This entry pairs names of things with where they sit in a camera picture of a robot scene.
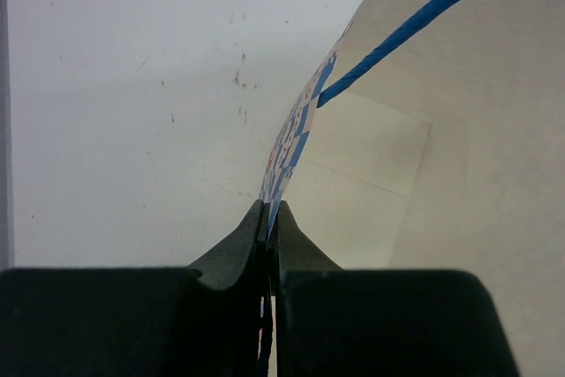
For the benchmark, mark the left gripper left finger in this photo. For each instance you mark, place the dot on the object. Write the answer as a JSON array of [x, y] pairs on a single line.
[[202, 319]]

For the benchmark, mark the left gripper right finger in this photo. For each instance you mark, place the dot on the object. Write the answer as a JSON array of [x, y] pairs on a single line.
[[332, 321]]

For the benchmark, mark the blue checkered paper bag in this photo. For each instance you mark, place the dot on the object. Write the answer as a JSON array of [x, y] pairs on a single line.
[[449, 153]]

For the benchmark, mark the aluminium rail frame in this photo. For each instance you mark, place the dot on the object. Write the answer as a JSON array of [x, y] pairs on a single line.
[[7, 237]]

